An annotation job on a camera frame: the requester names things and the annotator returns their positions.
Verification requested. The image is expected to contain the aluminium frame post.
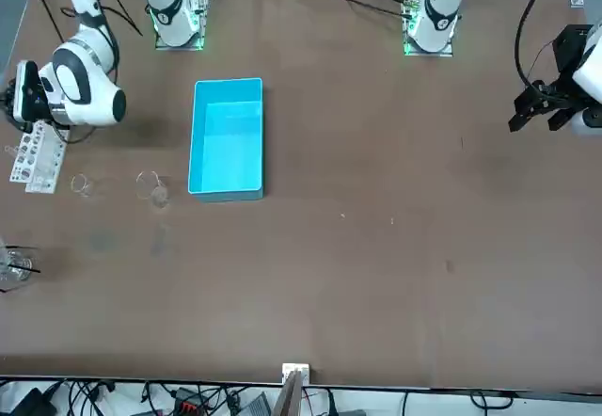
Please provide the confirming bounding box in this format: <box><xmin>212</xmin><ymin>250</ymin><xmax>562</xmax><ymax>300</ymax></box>
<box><xmin>275</xmin><ymin>362</ymin><xmax>311</xmax><ymax>416</ymax></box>

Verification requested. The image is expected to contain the small glass beaker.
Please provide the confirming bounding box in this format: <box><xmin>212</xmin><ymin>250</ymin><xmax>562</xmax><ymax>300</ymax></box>
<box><xmin>70</xmin><ymin>173</ymin><xmax>95</xmax><ymax>199</ymax></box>

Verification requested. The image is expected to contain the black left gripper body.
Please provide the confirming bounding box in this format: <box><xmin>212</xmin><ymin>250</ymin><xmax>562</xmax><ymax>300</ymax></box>
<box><xmin>535</xmin><ymin>24</ymin><xmax>594</xmax><ymax>106</ymax></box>

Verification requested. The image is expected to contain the blue plastic bin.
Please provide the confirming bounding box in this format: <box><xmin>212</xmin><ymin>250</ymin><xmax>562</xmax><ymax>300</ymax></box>
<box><xmin>186</xmin><ymin>76</ymin><xmax>265</xmax><ymax>203</ymax></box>

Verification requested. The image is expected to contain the thick black cable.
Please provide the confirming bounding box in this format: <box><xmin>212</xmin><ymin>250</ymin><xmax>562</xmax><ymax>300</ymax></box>
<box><xmin>514</xmin><ymin>0</ymin><xmax>559</xmax><ymax>88</ymax></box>

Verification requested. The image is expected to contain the large glass beaker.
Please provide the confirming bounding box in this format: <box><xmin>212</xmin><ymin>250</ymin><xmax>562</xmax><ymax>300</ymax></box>
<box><xmin>135</xmin><ymin>170</ymin><xmax>171</xmax><ymax>209</ymax></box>

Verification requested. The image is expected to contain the white test tube rack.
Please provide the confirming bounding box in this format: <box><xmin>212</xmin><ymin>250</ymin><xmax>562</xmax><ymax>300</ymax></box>
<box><xmin>8</xmin><ymin>121</ymin><xmax>68</xmax><ymax>196</ymax></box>

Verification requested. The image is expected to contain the red and black device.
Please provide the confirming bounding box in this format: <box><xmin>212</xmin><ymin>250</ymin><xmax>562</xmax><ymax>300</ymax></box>
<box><xmin>173</xmin><ymin>387</ymin><xmax>208</xmax><ymax>415</ymax></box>

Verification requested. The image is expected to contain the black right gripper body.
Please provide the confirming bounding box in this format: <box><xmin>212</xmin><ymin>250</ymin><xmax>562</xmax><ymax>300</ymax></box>
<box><xmin>0</xmin><ymin>79</ymin><xmax>23</xmax><ymax>133</ymax></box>

